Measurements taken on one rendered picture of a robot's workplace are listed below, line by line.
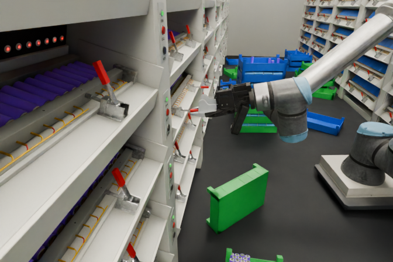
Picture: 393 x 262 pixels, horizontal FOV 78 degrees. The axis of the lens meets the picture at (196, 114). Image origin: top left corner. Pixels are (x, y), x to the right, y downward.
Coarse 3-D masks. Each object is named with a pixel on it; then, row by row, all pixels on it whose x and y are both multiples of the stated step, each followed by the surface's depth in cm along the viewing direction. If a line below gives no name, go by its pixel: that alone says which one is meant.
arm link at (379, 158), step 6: (390, 144) 99; (378, 150) 105; (384, 150) 103; (390, 150) 98; (378, 156) 105; (384, 156) 102; (390, 156) 99; (378, 162) 105; (384, 162) 102; (390, 162) 99; (384, 168) 103; (390, 168) 100; (390, 174) 101
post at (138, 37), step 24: (72, 24) 50; (96, 24) 50; (120, 24) 49; (144, 24) 48; (72, 48) 53; (120, 48) 51; (144, 48) 50; (168, 72) 61; (168, 96) 62; (144, 120) 57; (168, 144) 65; (168, 192) 69; (168, 216) 71; (168, 240) 73
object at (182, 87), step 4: (188, 76) 119; (184, 80) 112; (188, 80) 115; (192, 80) 120; (184, 84) 107; (180, 88) 102; (184, 88) 107; (176, 92) 97; (180, 92) 98; (176, 96) 93; (180, 96) 97; (172, 100) 89; (176, 100) 93; (172, 104) 86; (176, 104) 90; (172, 116) 82
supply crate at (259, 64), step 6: (240, 54) 181; (240, 60) 175; (246, 60) 184; (258, 60) 184; (264, 60) 184; (276, 60) 183; (282, 60) 174; (240, 66) 175; (246, 66) 166; (252, 66) 166; (258, 66) 166; (264, 66) 166; (270, 66) 166; (276, 66) 166; (282, 66) 166
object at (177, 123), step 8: (184, 72) 121; (192, 72) 123; (200, 72) 122; (200, 80) 124; (184, 96) 102; (192, 96) 104; (184, 104) 95; (184, 112) 89; (176, 120) 82; (184, 120) 90; (176, 128) 68; (176, 136) 75
